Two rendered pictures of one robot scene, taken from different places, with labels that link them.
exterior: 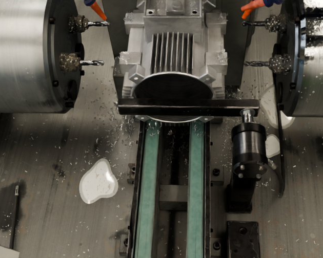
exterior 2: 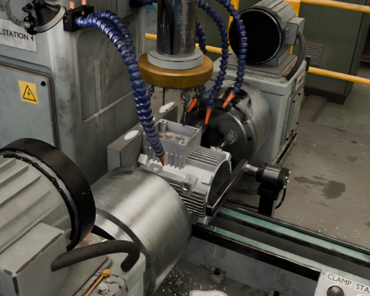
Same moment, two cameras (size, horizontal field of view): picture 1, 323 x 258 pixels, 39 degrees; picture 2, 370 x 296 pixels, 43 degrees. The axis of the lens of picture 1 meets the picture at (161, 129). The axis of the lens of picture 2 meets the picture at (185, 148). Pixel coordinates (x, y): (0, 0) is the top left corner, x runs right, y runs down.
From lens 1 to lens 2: 1.00 m
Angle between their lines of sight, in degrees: 57
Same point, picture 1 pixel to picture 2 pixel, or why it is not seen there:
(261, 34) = not seen: hidden behind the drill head
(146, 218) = (281, 252)
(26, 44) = (167, 195)
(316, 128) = not seen: hidden behind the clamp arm
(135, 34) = (165, 174)
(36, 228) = not seen: outside the picture
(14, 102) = (176, 254)
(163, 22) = (190, 144)
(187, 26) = (197, 140)
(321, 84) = (258, 128)
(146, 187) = (256, 245)
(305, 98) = (257, 140)
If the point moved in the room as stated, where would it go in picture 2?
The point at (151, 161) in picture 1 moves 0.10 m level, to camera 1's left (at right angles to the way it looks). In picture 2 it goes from (236, 236) to (228, 263)
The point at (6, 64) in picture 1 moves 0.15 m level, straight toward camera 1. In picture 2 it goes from (168, 218) to (242, 215)
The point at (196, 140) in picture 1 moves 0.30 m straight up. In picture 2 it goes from (231, 212) to (243, 114)
